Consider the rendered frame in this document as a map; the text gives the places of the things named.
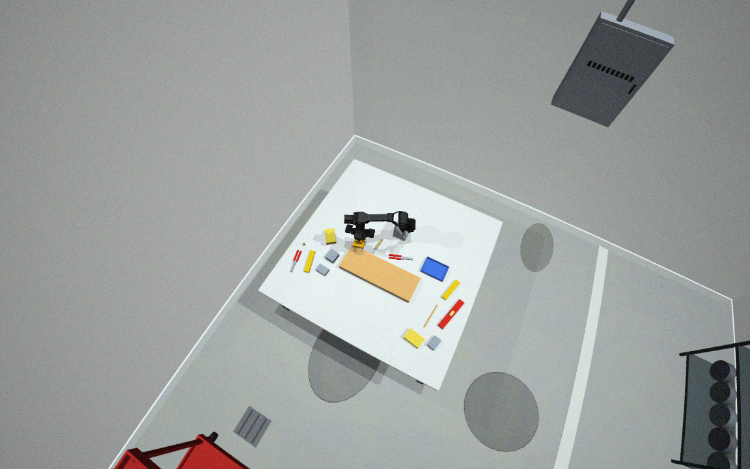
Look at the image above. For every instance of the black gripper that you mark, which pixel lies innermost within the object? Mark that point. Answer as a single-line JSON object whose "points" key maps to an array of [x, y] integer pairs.
{"points": [[368, 232]]}

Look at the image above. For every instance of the blue rectangular tray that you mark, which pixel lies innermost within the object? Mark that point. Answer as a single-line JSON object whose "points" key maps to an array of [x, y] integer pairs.
{"points": [[434, 269]]}

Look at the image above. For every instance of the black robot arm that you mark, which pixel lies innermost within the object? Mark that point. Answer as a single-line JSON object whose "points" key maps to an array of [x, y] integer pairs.
{"points": [[361, 218]]}

